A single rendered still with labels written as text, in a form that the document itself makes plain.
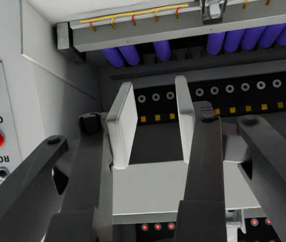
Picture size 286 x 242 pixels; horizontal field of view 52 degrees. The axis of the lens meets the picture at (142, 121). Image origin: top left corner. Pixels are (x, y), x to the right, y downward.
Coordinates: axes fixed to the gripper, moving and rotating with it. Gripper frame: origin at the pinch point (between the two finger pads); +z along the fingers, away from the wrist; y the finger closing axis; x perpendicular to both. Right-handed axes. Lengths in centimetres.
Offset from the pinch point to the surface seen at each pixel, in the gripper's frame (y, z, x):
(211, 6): 5.1, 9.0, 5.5
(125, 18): -2.5, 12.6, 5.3
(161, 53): 0.4, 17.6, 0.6
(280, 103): 15.1, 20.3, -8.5
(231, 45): 8.5, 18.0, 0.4
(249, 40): 10.3, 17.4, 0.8
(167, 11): 1.6, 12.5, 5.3
